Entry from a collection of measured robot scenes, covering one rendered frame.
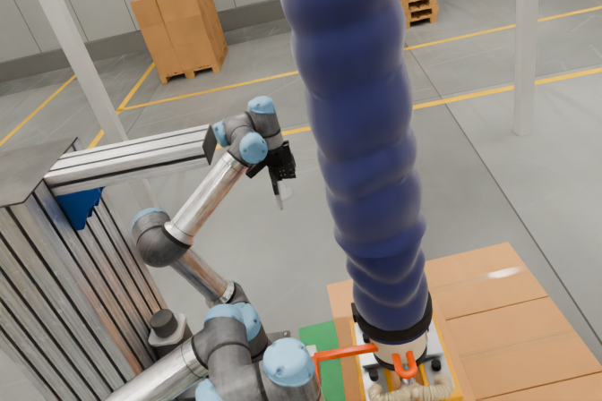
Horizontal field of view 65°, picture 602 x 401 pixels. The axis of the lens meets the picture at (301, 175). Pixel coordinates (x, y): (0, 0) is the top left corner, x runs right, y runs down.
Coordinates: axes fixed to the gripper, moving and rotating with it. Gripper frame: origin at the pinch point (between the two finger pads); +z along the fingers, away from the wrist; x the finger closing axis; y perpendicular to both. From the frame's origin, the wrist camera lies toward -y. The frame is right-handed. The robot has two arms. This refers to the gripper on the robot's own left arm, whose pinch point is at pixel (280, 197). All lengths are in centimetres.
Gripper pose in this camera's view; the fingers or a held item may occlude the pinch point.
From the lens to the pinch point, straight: 159.1
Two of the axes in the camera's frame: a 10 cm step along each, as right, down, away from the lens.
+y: 9.8, -1.9, -1.1
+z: 2.1, 8.3, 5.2
